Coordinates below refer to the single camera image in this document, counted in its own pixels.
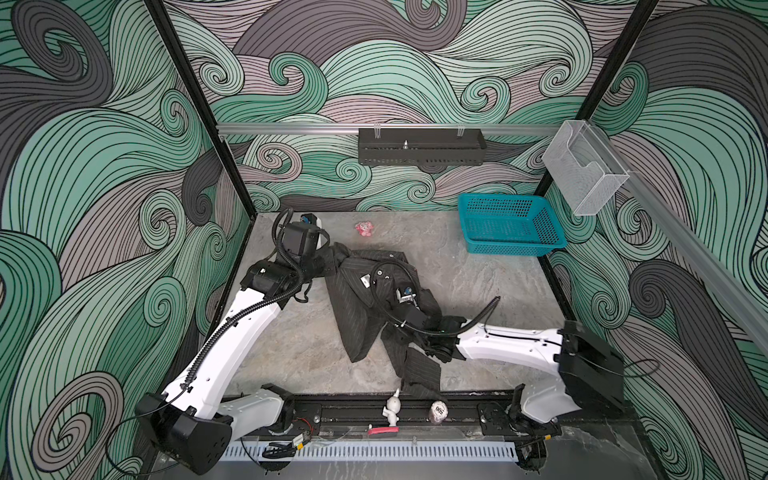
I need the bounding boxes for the dark pinstriped long sleeve shirt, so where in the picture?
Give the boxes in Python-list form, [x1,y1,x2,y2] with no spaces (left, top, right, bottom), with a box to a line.
[321,242,443,400]

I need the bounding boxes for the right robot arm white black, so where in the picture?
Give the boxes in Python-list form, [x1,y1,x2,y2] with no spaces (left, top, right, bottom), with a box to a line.
[381,300,625,435]

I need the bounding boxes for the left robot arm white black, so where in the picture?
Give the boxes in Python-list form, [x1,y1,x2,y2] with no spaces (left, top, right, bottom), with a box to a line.
[135,214,330,475]

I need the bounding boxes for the pink toy figure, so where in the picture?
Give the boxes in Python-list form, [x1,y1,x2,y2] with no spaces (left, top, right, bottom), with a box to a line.
[355,221,374,237]

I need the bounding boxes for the small white patterned jar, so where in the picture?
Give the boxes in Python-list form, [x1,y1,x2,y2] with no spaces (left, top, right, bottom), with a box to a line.
[428,400,448,425]

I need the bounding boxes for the white rabbit figurine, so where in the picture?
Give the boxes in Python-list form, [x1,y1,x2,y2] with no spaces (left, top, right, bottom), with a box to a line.
[382,389,402,426]

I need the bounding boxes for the pink flat base piece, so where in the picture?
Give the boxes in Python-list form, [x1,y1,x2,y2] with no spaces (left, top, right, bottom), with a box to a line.
[367,426,400,437]

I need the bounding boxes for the teal plastic basket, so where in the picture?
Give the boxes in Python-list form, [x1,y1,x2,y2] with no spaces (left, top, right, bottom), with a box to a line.
[458,193,567,257]

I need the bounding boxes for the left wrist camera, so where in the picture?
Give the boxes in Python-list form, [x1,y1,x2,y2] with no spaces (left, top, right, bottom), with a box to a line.
[300,213,321,227]

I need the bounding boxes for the white slotted cable duct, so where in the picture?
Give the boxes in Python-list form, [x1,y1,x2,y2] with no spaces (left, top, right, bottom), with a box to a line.
[220,440,518,463]

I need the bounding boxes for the black perforated wall tray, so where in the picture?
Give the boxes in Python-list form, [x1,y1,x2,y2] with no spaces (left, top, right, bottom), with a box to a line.
[357,127,488,170]

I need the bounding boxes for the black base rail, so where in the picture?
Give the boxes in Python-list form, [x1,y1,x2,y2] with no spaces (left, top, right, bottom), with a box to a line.
[263,392,637,439]

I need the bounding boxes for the aluminium back rail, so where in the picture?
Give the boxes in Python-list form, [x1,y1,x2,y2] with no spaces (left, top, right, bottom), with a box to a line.
[216,122,560,136]

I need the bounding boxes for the aluminium rail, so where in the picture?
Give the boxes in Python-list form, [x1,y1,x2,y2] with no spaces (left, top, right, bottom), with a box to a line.
[216,122,560,136]
[593,126,767,352]

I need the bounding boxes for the clear acrylic wall holder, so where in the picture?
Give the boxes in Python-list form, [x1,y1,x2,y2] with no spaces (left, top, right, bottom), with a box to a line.
[542,120,629,216]

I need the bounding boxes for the aluminium right rail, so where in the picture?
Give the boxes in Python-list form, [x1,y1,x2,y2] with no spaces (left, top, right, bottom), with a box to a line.
[593,126,767,352]

